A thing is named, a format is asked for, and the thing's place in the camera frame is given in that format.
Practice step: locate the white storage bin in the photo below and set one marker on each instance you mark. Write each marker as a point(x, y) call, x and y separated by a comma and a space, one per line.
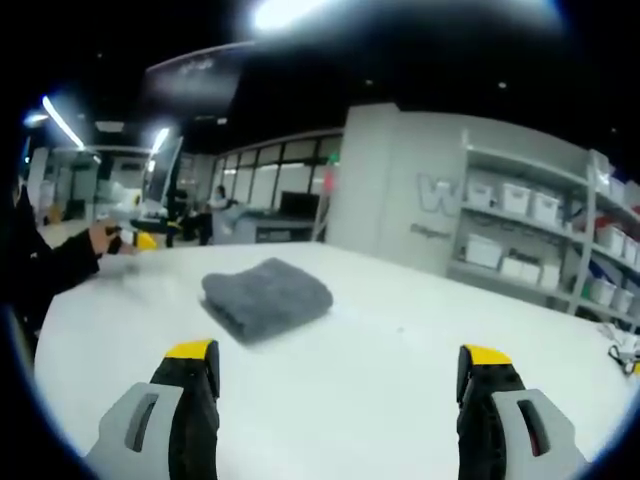
point(545, 207)
point(611, 237)
point(483, 192)
point(482, 250)
point(602, 292)
point(516, 197)

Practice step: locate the grey towel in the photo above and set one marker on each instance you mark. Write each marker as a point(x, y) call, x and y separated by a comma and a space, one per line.
point(267, 297)

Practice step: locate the black computer monitor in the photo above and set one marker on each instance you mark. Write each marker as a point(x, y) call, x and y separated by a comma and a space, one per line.
point(299, 202)

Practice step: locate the grey metal storage shelf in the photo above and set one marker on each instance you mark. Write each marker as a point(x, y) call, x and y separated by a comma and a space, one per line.
point(545, 225)

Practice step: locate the ceiling light strip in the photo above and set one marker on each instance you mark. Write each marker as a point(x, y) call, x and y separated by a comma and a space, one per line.
point(62, 122)
point(160, 140)

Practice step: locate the grey office desk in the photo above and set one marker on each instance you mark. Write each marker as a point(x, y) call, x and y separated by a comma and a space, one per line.
point(275, 227)

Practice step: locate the person's left hand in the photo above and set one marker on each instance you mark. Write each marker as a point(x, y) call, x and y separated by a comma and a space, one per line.
point(104, 240)

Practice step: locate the bright ceiling light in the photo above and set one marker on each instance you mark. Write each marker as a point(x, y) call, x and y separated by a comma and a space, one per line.
point(285, 12)

